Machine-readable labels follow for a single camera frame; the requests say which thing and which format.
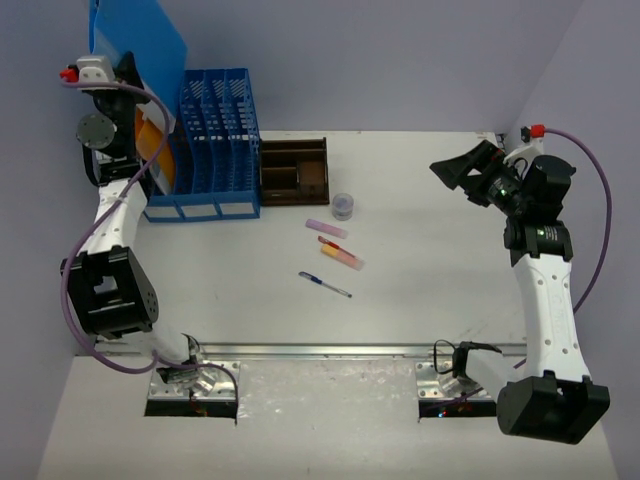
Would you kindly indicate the metal base plate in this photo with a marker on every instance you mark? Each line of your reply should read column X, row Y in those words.
column 437, row 387
column 214, row 383

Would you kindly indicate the small clear round container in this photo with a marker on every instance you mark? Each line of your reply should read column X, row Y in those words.
column 342, row 206

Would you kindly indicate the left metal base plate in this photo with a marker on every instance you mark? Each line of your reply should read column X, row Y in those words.
column 214, row 383

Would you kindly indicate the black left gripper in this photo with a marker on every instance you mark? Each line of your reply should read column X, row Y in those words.
column 127, row 70

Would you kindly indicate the blue ballpoint pen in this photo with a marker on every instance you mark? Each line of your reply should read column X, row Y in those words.
column 314, row 279

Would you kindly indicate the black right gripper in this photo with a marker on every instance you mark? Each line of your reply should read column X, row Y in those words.
column 486, row 162

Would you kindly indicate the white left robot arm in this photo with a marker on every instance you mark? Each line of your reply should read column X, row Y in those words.
column 104, row 290

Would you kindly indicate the blue plastic file rack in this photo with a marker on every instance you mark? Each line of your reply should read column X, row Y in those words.
column 215, row 146

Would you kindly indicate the pink eraser stick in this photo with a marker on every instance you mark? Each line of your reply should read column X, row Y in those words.
column 326, row 228

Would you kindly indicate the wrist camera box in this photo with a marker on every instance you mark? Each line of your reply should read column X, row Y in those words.
column 531, row 146
column 90, row 72

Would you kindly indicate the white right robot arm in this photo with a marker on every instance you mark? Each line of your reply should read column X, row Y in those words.
column 553, row 396

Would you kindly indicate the dark brown wooden organizer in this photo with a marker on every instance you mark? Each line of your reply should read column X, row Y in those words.
column 294, row 172

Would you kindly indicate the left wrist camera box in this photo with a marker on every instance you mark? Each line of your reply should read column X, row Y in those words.
column 90, row 72

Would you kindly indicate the metal rail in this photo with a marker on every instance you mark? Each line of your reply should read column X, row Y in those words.
column 290, row 350

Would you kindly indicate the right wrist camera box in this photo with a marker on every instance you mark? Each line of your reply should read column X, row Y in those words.
column 531, row 146

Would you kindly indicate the blue folder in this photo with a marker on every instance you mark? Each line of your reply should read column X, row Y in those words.
column 143, row 28

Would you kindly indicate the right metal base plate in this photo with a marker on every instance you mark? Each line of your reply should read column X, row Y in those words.
column 437, row 387

